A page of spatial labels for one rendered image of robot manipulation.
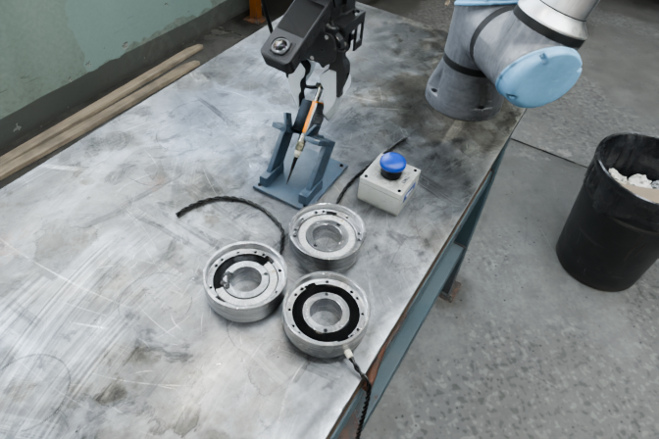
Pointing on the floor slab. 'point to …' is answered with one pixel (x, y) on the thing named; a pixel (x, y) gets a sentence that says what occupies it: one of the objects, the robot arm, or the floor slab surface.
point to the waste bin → (613, 217)
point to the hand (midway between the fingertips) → (312, 109)
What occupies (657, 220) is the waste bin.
